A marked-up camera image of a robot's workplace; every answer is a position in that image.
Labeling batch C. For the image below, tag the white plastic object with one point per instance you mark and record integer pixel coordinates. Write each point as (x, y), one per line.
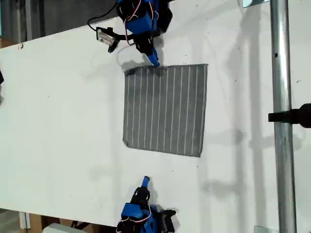
(58, 228)

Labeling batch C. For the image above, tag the black object at table edge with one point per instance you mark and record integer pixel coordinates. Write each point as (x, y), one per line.
(1, 77)

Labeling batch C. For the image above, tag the black post clamp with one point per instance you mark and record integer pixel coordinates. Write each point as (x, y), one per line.
(291, 117)

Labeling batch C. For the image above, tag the white table leg bracket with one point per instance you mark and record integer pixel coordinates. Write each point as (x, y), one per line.
(24, 219)

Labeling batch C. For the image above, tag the steel post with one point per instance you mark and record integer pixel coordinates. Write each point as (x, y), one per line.
(281, 72)

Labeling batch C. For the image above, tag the grey white-striped towel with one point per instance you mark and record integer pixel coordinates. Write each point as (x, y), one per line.
(165, 109)

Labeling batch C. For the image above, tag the brown cardboard box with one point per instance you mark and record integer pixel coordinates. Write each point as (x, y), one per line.
(36, 222)

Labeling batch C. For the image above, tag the black camera stalk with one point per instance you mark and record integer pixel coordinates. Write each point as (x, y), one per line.
(122, 37)

